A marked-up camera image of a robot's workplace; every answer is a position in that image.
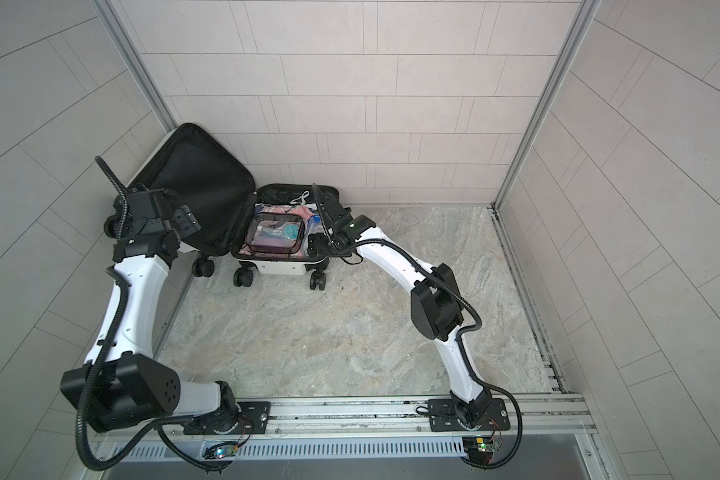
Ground pink shark print garment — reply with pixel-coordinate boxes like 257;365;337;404
254;203;325;238

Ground clear black-trimmed toiletry pouch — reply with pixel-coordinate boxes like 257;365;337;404
245;212;306;255

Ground black and white suitcase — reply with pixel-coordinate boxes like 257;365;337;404
101;123;339;290

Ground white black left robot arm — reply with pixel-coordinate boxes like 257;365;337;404
61;188;241;434

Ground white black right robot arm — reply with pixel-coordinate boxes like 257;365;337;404
311;184;492;430

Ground left green circuit board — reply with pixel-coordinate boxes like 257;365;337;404
204;442;240;460

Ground green circuit board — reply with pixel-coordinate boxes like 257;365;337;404
462;437;503;465
204;442;240;460

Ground right green circuit board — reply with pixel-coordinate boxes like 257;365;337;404
462;437;503;465

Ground left black corrugated cable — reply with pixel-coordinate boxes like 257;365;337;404
74;155;229;475

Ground black corrugated cable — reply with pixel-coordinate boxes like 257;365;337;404
310;182;524;470
74;155;229;475

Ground right black corrugated cable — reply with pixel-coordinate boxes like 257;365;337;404
310;182;524;470

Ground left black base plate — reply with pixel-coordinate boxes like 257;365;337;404
183;401;272;436

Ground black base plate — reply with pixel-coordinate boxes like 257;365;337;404
421;397;511;432
183;401;272;436

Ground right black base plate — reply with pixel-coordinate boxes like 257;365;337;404
421;397;511;432

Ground aluminium mounting rail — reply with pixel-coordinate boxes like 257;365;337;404
95;395;601;463

